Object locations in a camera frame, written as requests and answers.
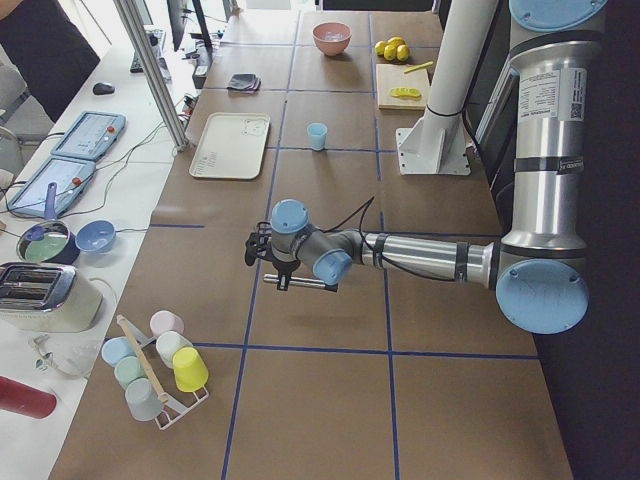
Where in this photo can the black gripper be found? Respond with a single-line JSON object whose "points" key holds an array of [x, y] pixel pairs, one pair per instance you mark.
{"points": [[283, 268]]}

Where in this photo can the steel muddler black tip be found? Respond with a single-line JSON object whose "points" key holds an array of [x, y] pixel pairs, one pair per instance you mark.
{"points": [[300, 282]]}

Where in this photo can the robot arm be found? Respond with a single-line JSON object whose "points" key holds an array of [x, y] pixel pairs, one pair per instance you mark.
{"points": [[536, 269]]}

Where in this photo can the pink plastic cup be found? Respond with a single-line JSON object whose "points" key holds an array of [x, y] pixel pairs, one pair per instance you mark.
{"points": [[163, 321]]}

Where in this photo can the yellow plastic cup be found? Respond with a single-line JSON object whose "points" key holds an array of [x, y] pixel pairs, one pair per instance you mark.
{"points": [[190, 372]]}

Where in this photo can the white plastic cup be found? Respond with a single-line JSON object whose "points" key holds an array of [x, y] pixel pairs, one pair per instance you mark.
{"points": [[168, 343]]}

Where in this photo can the light blue plastic cup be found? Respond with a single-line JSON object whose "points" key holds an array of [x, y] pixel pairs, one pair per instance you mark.
{"points": [[317, 134]]}

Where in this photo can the green plastic cup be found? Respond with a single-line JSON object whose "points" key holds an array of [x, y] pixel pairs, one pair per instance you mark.
{"points": [[127, 370]]}

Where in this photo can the blue plastic cup on rack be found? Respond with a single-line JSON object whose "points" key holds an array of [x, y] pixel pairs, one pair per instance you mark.
{"points": [[116, 349]]}

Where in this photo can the grey plastic cup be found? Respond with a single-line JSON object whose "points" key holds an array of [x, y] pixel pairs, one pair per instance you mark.
{"points": [[142, 400]]}

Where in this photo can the pink bowl of ice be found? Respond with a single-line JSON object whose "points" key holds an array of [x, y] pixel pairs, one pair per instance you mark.
{"points": [[331, 38]]}

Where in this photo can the cream bear serving tray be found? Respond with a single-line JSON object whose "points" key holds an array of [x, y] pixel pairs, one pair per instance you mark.
{"points": [[231, 146]]}

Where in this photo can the blue bowl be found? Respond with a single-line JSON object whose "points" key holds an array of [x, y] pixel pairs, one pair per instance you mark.
{"points": [[96, 237]]}

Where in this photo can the grey folded cloth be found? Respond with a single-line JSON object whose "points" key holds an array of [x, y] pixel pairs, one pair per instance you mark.
{"points": [[244, 83]]}

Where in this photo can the bamboo cutting board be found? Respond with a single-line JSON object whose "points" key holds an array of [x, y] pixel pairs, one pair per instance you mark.
{"points": [[391, 76]]}

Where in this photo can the teach pendant near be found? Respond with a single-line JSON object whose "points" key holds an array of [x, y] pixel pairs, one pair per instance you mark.
{"points": [[72, 177]]}

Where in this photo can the teach pendant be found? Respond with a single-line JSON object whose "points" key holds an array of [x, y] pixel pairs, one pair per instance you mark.
{"points": [[72, 177], [91, 136]]}

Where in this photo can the blue saucepan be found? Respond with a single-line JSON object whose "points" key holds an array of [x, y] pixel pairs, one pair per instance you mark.
{"points": [[50, 241]]}

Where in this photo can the teach pendant far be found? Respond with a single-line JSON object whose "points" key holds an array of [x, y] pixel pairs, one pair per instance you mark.
{"points": [[91, 136]]}

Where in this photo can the yellow plastic knife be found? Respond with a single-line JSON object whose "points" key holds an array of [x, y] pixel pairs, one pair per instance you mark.
{"points": [[419, 67]]}

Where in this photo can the whole yellow lemon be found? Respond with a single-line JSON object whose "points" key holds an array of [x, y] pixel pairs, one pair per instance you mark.
{"points": [[380, 47], [402, 53], [396, 41], [390, 53]]}

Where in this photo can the black computer mouse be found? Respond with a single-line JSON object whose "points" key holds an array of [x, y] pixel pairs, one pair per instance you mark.
{"points": [[103, 88]]}

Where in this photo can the red bottle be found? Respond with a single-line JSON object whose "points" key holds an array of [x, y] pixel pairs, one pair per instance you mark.
{"points": [[23, 399]]}

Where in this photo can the person in black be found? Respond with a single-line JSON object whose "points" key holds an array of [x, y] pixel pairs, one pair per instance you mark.
{"points": [[51, 54]]}

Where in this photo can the aluminium frame post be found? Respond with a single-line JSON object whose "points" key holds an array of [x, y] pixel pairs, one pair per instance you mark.
{"points": [[133, 25]]}

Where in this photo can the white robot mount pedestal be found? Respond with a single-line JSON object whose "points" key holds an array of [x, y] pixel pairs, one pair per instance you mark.
{"points": [[435, 145]]}

